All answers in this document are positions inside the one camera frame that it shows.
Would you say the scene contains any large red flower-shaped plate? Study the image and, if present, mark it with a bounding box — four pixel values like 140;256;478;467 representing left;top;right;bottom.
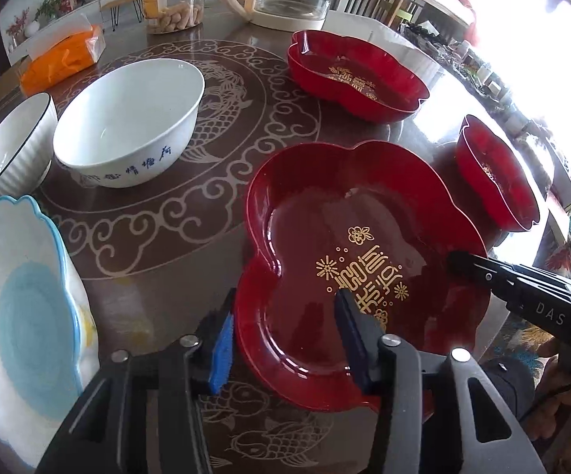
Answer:
233;141;492;414

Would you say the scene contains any small red flower-shaped plate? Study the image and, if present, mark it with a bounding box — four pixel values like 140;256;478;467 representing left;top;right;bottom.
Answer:
455;114;542;233

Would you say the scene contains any white and blue scalloped plate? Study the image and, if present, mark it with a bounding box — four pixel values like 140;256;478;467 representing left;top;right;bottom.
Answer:
0;194;100;470

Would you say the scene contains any white bowl with blue print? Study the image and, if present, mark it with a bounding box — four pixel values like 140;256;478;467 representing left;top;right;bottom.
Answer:
52;58;206;189

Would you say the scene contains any dark wooden chair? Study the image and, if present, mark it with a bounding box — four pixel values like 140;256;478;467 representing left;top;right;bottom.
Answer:
342;0;422;28

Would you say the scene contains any person's right hand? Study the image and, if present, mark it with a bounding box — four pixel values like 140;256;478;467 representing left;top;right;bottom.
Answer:
522;353;571;455

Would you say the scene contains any white floral tv cabinet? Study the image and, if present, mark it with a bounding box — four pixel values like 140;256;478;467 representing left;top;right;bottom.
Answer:
0;0;144;53

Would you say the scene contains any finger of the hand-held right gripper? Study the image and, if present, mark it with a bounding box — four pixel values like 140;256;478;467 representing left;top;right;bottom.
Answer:
446;250;528;302

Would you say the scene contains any white ribbed black-rimmed bowl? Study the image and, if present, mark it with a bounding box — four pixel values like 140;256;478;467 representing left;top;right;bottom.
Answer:
0;92;59;206

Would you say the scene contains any cardboard box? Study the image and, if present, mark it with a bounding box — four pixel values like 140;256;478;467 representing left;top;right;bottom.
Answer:
0;56;32;112

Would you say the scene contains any orange tissue pack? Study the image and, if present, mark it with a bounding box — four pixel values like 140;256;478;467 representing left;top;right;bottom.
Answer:
19;12;107;98

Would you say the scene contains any red cloth item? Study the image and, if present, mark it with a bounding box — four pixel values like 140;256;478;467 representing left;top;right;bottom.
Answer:
431;0;478;46

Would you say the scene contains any medium red flower-shaped plate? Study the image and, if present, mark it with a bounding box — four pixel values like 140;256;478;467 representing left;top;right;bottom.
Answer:
286;29;431;124

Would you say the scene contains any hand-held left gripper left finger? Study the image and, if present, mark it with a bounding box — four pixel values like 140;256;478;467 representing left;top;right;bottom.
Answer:
34;288;237;474

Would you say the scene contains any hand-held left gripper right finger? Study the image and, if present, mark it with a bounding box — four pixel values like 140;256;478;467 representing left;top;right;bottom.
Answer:
334;288;549;474

